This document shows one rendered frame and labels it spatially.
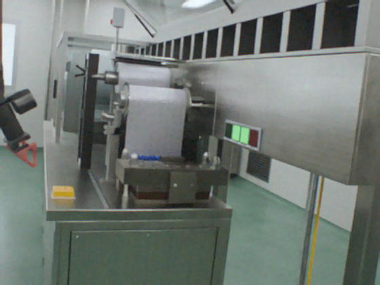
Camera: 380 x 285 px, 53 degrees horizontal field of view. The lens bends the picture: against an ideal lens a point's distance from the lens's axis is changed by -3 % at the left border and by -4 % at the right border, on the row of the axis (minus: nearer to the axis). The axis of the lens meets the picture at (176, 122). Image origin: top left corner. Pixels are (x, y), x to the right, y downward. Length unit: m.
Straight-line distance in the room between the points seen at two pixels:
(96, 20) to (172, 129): 5.70
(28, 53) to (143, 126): 5.62
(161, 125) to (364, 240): 0.86
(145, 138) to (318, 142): 0.77
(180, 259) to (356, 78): 0.89
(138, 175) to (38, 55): 5.81
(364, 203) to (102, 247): 0.82
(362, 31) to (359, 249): 0.57
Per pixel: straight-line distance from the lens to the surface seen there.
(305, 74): 1.09
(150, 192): 1.43
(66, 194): 1.43
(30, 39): 7.09
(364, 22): 0.97
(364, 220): 1.15
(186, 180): 1.42
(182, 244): 1.46
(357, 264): 1.19
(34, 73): 7.07
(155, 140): 1.58
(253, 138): 1.27
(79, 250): 1.38
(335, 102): 0.99
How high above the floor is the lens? 1.32
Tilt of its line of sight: 5 degrees down
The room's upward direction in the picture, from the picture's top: 6 degrees clockwise
